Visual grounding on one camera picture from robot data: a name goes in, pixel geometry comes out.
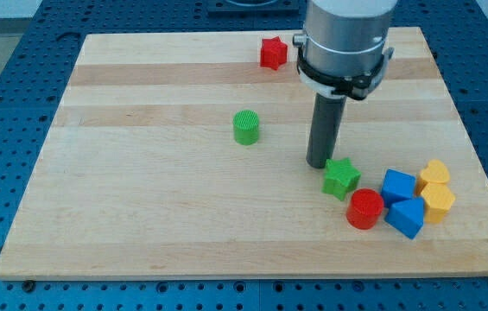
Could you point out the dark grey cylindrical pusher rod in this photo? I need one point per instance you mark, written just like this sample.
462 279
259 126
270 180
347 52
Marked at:
324 130

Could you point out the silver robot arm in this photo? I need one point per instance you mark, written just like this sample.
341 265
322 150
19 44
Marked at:
341 54

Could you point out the yellow heart block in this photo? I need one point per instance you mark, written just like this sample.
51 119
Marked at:
435 171

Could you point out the green star block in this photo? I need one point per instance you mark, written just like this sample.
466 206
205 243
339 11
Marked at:
340 178

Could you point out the red star block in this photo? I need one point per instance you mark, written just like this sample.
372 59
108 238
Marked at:
273 53

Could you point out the green cylinder block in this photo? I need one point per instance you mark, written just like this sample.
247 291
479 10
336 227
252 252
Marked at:
246 127

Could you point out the red cylinder block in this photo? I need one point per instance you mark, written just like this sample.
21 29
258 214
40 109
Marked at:
364 208

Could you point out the blue cube block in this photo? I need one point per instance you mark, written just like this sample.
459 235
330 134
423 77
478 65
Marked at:
397 186

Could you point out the blue triangle block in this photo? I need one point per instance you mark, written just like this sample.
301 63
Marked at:
407 216

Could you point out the yellow hexagon block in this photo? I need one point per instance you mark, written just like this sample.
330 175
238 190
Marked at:
438 200

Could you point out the wooden board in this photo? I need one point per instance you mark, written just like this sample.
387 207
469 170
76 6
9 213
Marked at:
140 178

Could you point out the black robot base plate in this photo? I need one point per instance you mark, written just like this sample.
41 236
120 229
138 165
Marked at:
225 7

